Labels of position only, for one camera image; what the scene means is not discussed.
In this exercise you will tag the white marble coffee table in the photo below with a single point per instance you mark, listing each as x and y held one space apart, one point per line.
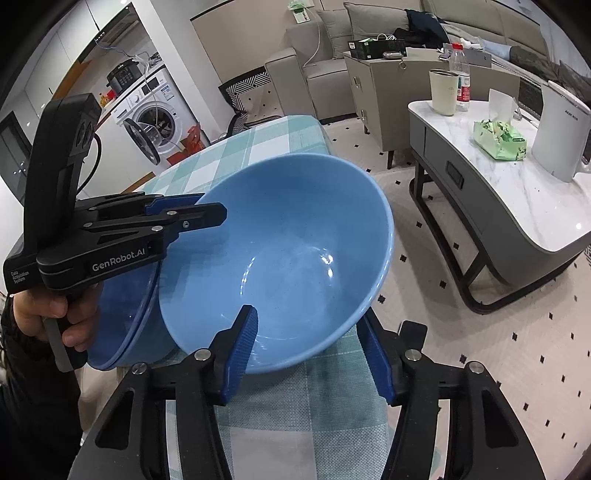
508 194

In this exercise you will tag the black jacket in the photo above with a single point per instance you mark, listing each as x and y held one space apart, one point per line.
425 25

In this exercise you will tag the person's left forearm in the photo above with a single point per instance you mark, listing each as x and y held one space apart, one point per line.
27 406

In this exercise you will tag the green tissue pack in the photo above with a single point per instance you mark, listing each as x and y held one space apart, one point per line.
501 141

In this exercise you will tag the black white patterned chair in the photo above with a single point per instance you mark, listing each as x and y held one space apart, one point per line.
244 92

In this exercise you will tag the grey sofa cushion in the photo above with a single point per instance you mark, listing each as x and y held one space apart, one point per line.
374 21
332 32

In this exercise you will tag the grey metal side cabinet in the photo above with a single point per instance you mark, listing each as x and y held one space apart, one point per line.
378 101

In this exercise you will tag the light blue bowl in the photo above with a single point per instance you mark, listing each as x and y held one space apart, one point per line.
286 240

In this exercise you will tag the teal checked tablecloth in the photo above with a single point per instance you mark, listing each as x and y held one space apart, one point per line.
286 415

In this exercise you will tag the red-capped water bottle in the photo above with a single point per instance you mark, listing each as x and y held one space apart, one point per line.
461 83

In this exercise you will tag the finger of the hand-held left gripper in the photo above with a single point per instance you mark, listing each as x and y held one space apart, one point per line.
120 203
198 217

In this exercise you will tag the grey sofa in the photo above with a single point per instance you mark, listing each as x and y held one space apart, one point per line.
300 69

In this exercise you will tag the black box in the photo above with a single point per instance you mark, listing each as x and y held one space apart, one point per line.
374 48

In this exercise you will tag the white diamond-patterned rug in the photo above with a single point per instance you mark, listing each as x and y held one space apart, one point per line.
461 332

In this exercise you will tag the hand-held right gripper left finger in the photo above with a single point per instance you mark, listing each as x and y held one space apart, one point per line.
240 355

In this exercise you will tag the beige cup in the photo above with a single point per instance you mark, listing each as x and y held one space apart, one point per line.
443 94

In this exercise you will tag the black pressure cooker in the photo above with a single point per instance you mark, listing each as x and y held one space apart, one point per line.
122 76

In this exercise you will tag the person's left hand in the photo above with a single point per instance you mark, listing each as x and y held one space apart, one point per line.
78 323

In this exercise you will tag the dark glass door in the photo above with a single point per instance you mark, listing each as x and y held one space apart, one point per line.
14 157

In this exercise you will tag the white green wall-mounted box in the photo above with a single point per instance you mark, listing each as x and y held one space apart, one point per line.
302 11

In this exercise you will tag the red open carton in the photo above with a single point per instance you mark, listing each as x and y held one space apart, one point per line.
187 143

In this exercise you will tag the steel range hood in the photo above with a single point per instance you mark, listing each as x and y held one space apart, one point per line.
113 32

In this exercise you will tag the white electric kettle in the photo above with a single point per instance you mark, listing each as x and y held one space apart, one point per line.
561 134

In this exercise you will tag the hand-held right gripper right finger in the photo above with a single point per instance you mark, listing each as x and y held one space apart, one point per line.
378 360

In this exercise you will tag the dark grey blanket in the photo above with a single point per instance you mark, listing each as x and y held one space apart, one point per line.
545 67

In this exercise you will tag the white washing machine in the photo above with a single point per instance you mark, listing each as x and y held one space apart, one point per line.
161 99

